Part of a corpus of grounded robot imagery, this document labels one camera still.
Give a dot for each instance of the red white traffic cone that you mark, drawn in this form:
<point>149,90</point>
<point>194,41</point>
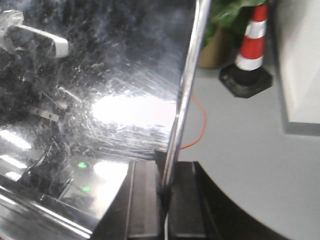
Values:
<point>246,77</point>

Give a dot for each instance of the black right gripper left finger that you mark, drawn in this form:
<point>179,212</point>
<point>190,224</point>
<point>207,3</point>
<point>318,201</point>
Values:
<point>136,212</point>

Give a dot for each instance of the silver metal tray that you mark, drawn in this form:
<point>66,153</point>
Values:
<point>86,88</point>

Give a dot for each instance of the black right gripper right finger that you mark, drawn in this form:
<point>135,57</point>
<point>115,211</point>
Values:
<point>199,210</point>

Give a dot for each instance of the green potted plant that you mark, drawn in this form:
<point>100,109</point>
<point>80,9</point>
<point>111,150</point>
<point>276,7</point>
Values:
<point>225,28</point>

